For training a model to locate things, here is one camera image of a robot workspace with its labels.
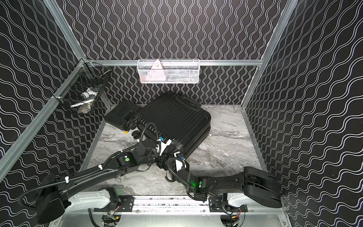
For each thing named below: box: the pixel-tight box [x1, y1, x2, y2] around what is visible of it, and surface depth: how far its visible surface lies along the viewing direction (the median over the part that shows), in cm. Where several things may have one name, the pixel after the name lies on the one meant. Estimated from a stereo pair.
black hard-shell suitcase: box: [126, 92, 212, 160], surface depth 89 cm
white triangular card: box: [145, 59, 167, 81], surface depth 91 cm
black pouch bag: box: [103, 100, 143, 131], surface depth 110 cm
